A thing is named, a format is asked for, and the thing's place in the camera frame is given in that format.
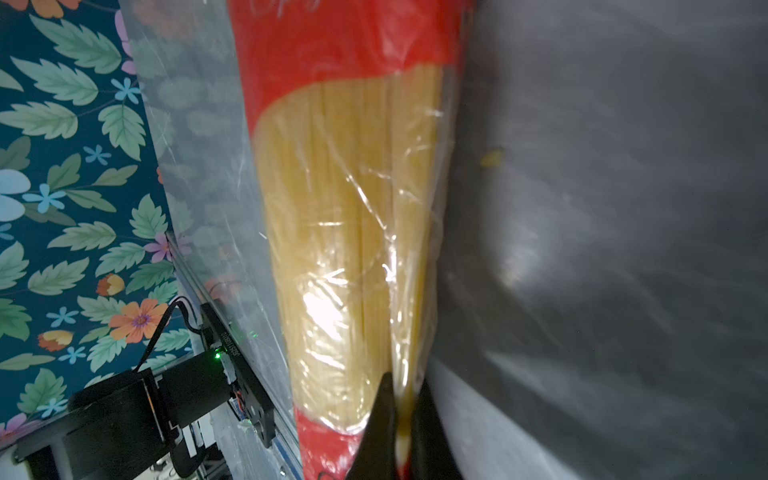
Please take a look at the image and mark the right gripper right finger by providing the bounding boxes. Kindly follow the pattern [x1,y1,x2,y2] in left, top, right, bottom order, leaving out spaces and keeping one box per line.
[410,382,464,480]

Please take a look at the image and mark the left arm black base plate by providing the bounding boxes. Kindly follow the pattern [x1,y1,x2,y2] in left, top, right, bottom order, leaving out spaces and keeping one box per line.
[200,302,277,448]

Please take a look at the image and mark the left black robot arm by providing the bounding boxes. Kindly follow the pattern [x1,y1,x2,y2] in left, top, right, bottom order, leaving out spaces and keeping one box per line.
[12,352,232,479]

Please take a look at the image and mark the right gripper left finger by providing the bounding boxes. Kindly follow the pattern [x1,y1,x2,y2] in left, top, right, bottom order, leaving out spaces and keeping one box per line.
[346,372,399,480]

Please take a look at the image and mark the red spaghetti bag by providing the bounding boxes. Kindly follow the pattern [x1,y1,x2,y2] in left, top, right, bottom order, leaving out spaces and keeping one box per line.
[228,1,474,479]

